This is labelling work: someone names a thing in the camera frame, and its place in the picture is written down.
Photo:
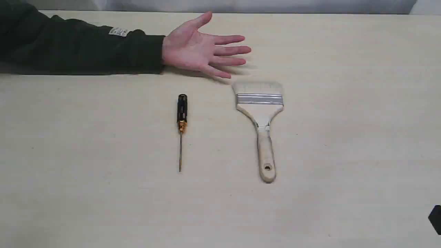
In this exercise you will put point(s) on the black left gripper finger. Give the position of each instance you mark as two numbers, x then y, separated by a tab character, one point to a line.
434	218

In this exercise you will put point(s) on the black gold precision screwdriver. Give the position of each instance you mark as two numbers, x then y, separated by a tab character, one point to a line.
181	123

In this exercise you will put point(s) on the dark green sleeved forearm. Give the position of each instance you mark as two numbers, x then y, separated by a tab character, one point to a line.
34	43

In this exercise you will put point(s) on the person's open bare hand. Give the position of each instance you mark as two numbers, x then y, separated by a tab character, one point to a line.
189	49

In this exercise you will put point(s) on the wide wooden paint brush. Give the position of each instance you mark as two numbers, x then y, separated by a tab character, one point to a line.
261	101

